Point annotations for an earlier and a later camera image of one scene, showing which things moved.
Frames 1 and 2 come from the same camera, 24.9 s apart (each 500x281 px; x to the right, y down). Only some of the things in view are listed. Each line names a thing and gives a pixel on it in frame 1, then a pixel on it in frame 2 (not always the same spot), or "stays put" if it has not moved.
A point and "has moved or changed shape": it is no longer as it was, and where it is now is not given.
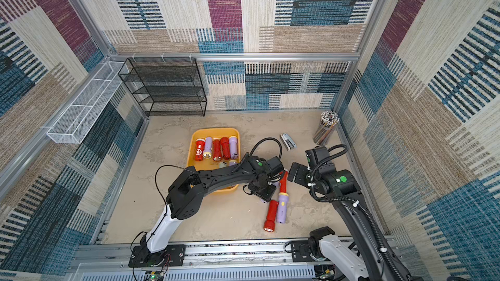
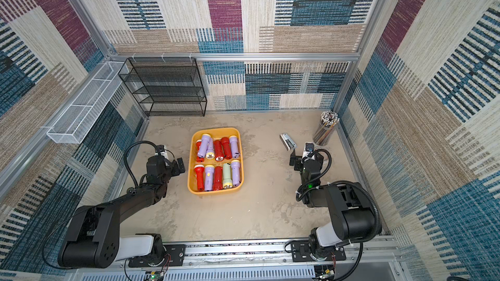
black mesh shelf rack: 166,86 stays put
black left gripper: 266,199 to 174,166
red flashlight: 283,181 has moved or changed shape
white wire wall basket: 86,110 stays put
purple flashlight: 233,141 stays put
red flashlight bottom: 269,226 has moved or changed shape
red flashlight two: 217,150 stays put
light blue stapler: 288,143 stays put
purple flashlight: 282,207 has moved or changed shape
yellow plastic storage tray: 211,148 stays put
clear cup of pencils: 329,121 stays put
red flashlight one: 226,150 stays put
